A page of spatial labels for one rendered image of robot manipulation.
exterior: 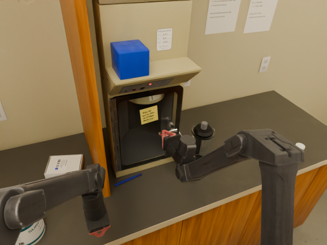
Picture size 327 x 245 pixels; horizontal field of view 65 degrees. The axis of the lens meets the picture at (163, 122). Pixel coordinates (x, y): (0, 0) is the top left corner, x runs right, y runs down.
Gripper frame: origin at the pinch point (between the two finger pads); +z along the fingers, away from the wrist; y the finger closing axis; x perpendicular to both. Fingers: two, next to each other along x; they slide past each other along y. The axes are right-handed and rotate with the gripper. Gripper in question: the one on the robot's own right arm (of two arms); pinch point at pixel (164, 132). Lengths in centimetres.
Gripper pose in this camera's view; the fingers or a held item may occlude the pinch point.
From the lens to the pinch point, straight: 111.1
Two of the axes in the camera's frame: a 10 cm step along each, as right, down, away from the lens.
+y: 0.4, -8.0, -6.0
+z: -4.1, -5.6, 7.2
